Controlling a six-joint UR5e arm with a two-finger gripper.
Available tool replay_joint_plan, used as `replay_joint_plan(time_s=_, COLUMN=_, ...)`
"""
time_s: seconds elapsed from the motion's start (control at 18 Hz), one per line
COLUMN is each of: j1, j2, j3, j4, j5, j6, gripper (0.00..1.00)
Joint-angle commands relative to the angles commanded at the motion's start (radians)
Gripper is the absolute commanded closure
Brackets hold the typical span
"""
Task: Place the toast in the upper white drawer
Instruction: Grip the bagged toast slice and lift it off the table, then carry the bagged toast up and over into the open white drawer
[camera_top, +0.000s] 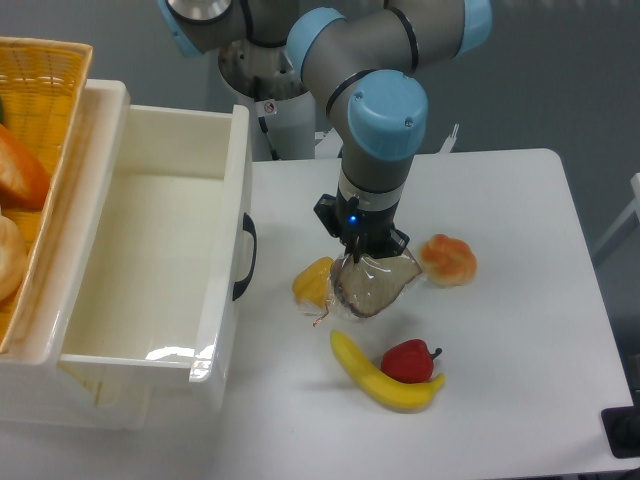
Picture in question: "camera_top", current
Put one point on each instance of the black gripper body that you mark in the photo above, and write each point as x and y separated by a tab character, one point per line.
360	231

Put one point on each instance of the bagged toast slice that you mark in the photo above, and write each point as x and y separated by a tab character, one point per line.
363	289

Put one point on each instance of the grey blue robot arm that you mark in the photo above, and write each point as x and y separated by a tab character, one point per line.
361	73

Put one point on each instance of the upper white open drawer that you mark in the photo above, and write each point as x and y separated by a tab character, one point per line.
156	295

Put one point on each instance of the white drawer cabinet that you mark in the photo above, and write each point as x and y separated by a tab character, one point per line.
36	385

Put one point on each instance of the yellow starfruit toy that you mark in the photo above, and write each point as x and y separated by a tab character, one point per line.
310	286

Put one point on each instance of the orange bread roll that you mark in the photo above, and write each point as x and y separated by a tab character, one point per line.
448	261

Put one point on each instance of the red bell pepper toy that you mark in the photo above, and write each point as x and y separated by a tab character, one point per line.
410	362

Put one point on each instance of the yellow banana toy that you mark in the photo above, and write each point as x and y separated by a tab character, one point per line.
379	386

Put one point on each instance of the black device at table edge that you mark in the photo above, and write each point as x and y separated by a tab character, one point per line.
622	431

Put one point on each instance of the orange croissant in basket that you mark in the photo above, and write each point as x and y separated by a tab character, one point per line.
24	181

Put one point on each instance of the pale bun in basket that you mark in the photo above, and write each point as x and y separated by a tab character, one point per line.
13	257

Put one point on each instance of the yellow wicker basket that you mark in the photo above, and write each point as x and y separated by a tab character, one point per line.
41	86

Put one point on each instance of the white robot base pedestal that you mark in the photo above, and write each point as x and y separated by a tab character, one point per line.
282	111

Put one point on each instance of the black drawer handle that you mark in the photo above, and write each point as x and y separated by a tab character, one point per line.
248	263

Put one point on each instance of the white frame at right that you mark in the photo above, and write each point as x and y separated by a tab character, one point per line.
620	229

